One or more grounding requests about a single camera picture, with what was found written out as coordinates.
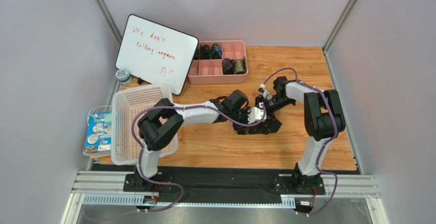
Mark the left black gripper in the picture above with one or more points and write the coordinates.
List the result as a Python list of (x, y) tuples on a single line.
[(241, 115)]

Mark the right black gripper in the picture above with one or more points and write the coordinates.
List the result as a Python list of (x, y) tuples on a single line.
[(260, 102)]

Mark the black floral patterned tie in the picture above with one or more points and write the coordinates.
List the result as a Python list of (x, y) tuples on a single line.
[(264, 128)]

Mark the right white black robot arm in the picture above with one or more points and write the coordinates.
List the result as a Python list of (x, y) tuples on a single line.
[(323, 121)]

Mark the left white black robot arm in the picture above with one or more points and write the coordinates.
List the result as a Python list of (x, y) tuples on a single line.
[(160, 124)]

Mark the olive green rolled tie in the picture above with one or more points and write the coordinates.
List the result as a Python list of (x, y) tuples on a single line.
[(240, 66)]

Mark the black glossy rolled tie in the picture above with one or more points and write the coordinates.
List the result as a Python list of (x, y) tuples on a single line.
[(228, 66)]

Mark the pink divided organizer box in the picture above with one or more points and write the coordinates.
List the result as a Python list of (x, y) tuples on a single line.
[(209, 71)]

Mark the dark blue rolled tie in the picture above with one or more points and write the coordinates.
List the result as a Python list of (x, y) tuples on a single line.
[(216, 51)]

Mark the black rolled tie far left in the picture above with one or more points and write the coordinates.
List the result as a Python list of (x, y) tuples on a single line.
[(196, 55)]

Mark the white whiteboard with red writing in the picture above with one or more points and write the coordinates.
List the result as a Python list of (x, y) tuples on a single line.
[(156, 53)]

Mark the small black clip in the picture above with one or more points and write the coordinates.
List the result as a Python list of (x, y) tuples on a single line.
[(140, 80)]

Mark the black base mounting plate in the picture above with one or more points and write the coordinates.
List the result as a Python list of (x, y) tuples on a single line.
[(197, 185)]

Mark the white plastic mesh basket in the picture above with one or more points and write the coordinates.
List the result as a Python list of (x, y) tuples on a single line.
[(126, 104)]

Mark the small blue white jar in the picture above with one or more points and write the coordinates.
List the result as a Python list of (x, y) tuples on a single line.
[(124, 77)]

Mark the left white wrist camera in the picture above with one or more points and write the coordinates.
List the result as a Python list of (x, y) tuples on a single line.
[(257, 114)]

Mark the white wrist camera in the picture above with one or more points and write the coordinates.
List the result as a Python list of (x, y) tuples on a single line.
[(257, 114), (263, 92)]

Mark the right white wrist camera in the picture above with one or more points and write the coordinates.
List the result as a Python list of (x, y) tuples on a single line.
[(263, 92)]

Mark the aluminium frame rail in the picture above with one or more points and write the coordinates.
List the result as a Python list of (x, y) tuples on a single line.
[(96, 198)]

